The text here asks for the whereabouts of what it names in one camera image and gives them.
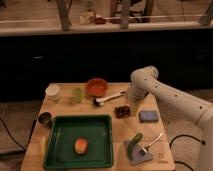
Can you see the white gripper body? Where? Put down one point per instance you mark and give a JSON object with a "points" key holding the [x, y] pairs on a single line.
{"points": [[134, 107]]}

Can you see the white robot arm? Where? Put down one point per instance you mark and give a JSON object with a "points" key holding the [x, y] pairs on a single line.
{"points": [[199, 111]]}

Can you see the green plastic tray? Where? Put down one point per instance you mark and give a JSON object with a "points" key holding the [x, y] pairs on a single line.
{"points": [[96, 129]]}

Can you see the blue sponge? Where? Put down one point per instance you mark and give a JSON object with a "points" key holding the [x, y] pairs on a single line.
{"points": [[148, 116]]}

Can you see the green cucumber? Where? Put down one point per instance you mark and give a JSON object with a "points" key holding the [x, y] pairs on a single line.
{"points": [[132, 144]]}

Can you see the silver metal fork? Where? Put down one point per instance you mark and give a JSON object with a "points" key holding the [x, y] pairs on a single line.
{"points": [[146, 148]]}

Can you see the orange bowl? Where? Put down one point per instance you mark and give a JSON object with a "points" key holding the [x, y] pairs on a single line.
{"points": [[96, 87]]}

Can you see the green translucent cup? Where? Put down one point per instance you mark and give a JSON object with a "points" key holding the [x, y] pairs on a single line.
{"points": [[77, 95]]}

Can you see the orange peach fruit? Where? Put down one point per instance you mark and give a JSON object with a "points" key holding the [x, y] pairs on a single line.
{"points": [[80, 146]]}

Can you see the white lidded cup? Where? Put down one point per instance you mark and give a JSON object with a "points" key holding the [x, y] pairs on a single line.
{"points": [[53, 92]]}

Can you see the dark metal cup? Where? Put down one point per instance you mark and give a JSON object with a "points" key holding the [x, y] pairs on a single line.
{"points": [[45, 119]]}

